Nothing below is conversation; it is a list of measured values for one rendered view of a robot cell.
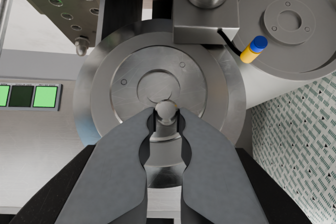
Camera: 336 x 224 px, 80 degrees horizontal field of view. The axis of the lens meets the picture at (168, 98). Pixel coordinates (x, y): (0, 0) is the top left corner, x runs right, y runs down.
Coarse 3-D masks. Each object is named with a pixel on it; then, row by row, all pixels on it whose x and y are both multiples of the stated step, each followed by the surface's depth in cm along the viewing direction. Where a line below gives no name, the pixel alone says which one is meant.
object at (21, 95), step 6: (12, 90) 51; (18, 90) 51; (24, 90) 51; (30, 90) 51; (12, 96) 50; (18, 96) 50; (24, 96) 50; (30, 96) 50; (12, 102) 50; (18, 102) 50; (24, 102) 50
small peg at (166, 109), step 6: (162, 102) 12; (168, 102) 12; (174, 102) 12; (156, 108) 12; (162, 108) 12; (168, 108) 12; (174, 108) 12; (156, 114) 12; (162, 114) 12; (168, 114) 12; (174, 114) 12; (162, 120) 12; (168, 120) 12; (174, 120) 14
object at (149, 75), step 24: (144, 48) 16; (168, 48) 16; (120, 72) 16; (144, 72) 16; (168, 72) 16; (192, 72) 16; (120, 96) 15; (144, 96) 16; (168, 96) 15; (192, 96) 15; (120, 120) 15
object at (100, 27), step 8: (104, 0) 20; (112, 0) 23; (120, 0) 26; (128, 0) 31; (136, 0) 39; (104, 8) 20; (112, 8) 23; (120, 8) 27; (128, 8) 32; (136, 8) 39; (104, 16) 20; (112, 16) 23; (120, 16) 27; (128, 16) 32; (136, 16) 39; (104, 24) 20; (112, 24) 23; (120, 24) 27; (96, 32) 19; (104, 32) 20; (96, 40) 19
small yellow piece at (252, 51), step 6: (222, 36) 15; (258, 36) 12; (228, 42) 15; (252, 42) 12; (258, 42) 12; (264, 42) 12; (234, 48) 14; (246, 48) 12; (252, 48) 12; (258, 48) 12; (240, 54) 14; (246, 54) 13; (252, 54) 12; (258, 54) 12; (246, 60) 13
